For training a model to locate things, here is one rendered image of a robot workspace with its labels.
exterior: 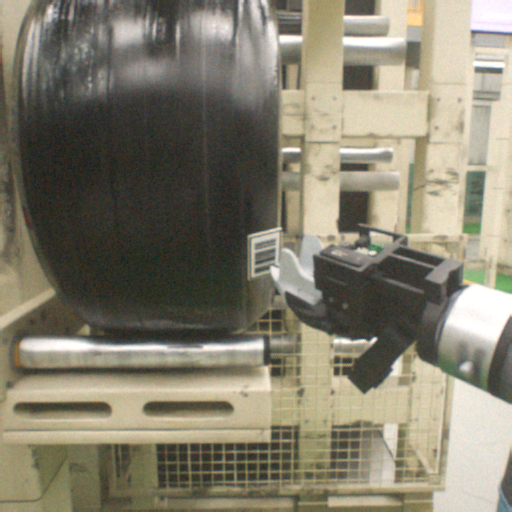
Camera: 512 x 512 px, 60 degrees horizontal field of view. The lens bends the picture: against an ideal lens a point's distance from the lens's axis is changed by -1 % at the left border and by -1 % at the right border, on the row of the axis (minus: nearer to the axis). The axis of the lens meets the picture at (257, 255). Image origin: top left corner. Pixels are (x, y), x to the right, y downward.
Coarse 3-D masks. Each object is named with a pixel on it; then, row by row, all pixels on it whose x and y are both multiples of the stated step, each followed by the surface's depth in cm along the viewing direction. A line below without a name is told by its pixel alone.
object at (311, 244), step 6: (306, 234) 47; (306, 240) 47; (312, 240) 47; (318, 240) 46; (306, 246) 48; (312, 246) 47; (318, 246) 47; (306, 252) 48; (312, 252) 47; (318, 252) 47; (300, 258) 49; (306, 258) 49; (276, 264) 51; (300, 264) 50; (306, 264) 49; (312, 264) 48; (306, 270) 49; (312, 270) 48; (312, 276) 48
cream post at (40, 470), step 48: (0, 0) 61; (0, 48) 61; (0, 96) 61; (0, 144) 62; (0, 192) 63; (0, 240) 64; (0, 288) 66; (48, 288) 76; (0, 432) 70; (0, 480) 71; (48, 480) 76
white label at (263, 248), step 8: (264, 232) 48; (272, 232) 49; (280, 232) 49; (248, 240) 48; (256, 240) 48; (264, 240) 49; (272, 240) 49; (280, 240) 50; (248, 248) 49; (256, 248) 49; (264, 248) 49; (272, 248) 50; (280, 248) 50; (248, 256) 49; (256, 256) 49; (264, 256) 50; (272, 256) 51; (248, 264) 50; (256, 264) 50; (264, 264) 51; (272, 264) 51; (256, 272) 51; (264, 272) 51
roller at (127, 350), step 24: (24, 336) 61; (48, 336) 61; (72, 336) 61; (96, 336) 61; (120, 336) 61; (144, 336) 61; (168, 336) 61; (192, 336) 61; (216, 336) 61; (240, 336) 61; (264, 336) 62; (24, 360) 59; (48, 360) 60; (72, 360) 60; (96, 360) 60; (120, 360) 60; (144, 360) 60; (168, 360) 60; (192, 360) 60; (216, 360) 60; (240, 360) 60; (264, 360) 61
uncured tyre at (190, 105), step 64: (64, 0) 45; (128, 0) 45; (192, 0) 45; (256, 0) 48; (64, 64) 43; (128, 64) 43; (192, 64) 43; (256, 64) 45; (64, 128) 43; (128, 128) 43; (192, 128) 43; (256, 128) 45; (64, 192) 44; (128, 192) 45; (192, 192) 45; (256, 192) 47; (64, 256) 48; (128, 256) 48; (192, 256) 48; (128, 320) 56; (192, 320) 56; (256, 320) 65
